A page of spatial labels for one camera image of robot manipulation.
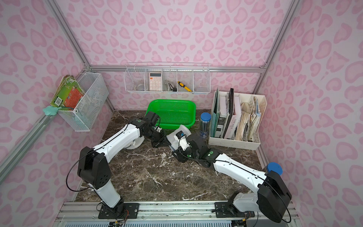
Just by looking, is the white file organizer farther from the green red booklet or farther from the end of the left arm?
the green red booklet

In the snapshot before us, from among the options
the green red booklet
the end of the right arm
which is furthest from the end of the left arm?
the green red booklet

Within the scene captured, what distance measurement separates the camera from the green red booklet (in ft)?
2.22

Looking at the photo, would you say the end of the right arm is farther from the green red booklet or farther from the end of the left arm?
the green red booklet
